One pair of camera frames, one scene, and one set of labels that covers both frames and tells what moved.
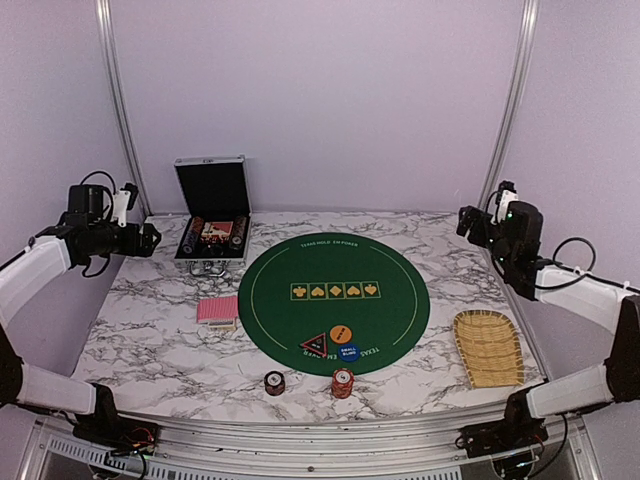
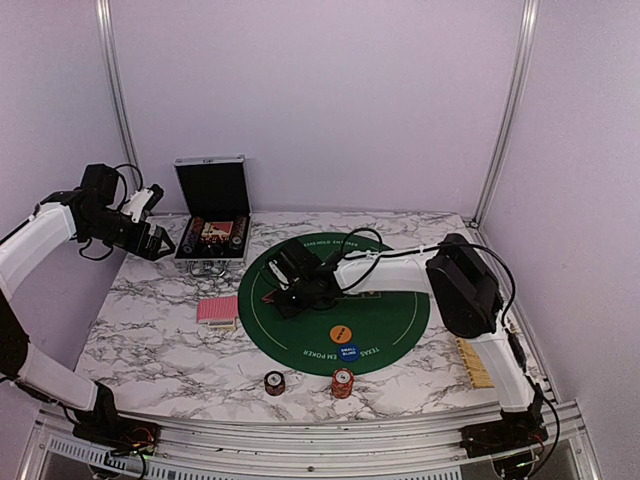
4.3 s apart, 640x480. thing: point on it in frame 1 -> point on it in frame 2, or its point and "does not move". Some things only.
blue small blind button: [349, 353] does not move
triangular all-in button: [317, 344] -> [270, 298]
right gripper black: [464, 223] -> [287, 309]
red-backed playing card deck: [218, 308] does not move
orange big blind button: [341, 334] does not move
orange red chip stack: [342, 380] does not move
